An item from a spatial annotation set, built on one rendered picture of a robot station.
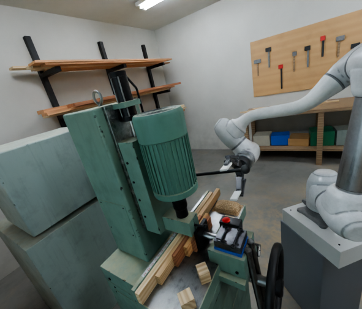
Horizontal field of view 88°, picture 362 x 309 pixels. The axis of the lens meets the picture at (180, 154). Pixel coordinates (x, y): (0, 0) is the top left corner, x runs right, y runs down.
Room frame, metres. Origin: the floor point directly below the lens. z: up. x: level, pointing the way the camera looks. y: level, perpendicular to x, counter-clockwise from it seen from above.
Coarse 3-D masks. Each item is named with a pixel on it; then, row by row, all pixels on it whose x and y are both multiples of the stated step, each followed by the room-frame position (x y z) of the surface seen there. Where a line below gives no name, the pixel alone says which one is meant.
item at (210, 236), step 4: (204, 220) 0.64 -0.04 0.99; (200, 228) 0.60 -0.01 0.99; (196, 232) 0.58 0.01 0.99; (200, 232) 0.60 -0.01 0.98; (204, 232) 0.61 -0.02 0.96; (208, 232) 0.61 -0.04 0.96; (196, 236) 0.58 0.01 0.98; (200, 236) 0.59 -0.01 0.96; (204, 236) 0.60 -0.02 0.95; (208, 236) 0.59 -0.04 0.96; (212, 236) 0.58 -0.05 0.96; (196, 240) 0.58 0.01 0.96; (200, 240) 0.59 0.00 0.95; (204, 240) 0.61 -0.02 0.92; (200, 244) 0.58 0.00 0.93; (204, 244) 0.60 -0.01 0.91; (200, 248) 0.58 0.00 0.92
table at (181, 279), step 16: (208, 240) 0.63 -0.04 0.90; (192, 256) 0.57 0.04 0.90; (208, 256) 0.55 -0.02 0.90; (176, 272) 0.51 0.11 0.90; (192, 272) 0.50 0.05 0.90; (224, 272) 0.50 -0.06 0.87; (160, 288) 0.47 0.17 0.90; (176, 288) 0.45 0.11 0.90; (192, 288) 0.44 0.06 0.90; (208, 288) 0.43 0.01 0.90; (240, 288) 0.44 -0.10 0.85; (144, 304) 0.43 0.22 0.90; (160, 304) 0.42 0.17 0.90; (176, 304) 0.40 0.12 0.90; (208, 304) 0.41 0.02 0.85
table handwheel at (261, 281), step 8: (272, 248) 0.49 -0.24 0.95; (280, 248) 0.49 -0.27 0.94; (272, 256) 0.45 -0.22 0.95; (280, 256) 0.54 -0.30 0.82; (272, 264) 0.43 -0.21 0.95; (280, 264) 0.54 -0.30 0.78; (272, 272) 0.41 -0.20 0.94; (280, 272) 0.53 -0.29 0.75; (264, 280) 0.47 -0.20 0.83; (272, 280) 0.39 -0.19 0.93; (280, 280) 0.45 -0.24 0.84; (272, 288) 0.38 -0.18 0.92; (280, 288) 0.43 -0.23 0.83; (272, 296) 0.36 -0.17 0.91; (280, 296) 0.42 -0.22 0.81; (272, 304) 0.35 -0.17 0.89; (280, 304) 0.46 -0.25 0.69
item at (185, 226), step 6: (168, 210) 0.71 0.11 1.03; (174, 210) 0.70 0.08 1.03; (162, 216) 0.67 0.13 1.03; (168, 216) 0.66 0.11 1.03; (174, 216) 0.66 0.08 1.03; (192, 216) 0.63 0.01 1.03; (168, 222) 0.66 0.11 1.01; (174, 222) 0.64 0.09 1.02; (180, 222) 0.62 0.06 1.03; (186, 222) 0.61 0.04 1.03; (192, 222) 0.62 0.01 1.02; (198, 222) 0.65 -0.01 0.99; (168, 228) 0.66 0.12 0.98; (174, 228) 0.64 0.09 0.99; (180, 228) 0.62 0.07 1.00; (186, 228) 0.60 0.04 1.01; (192, 228) 0.61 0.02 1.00; (186, 234) 0.61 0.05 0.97; (192, 234) 0.60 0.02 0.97
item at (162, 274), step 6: (216, 192) 0.91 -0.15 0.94; (210, 198) 0.87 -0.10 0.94; (216, 198) 0.89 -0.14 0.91; (210, 204) 0.83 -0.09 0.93; (204, 210) 0.78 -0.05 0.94; (180, 240) 0.62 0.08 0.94; (168, 258) 0.55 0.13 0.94; (168, 264) 0.52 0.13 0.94; (174, 264) 0.54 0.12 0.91; (162, 270) 0.50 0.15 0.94; (168, 270) 0.51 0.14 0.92; (156, 276) 0.48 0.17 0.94; (162, 276) 0.49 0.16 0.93; (162, 282) 0.48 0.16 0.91
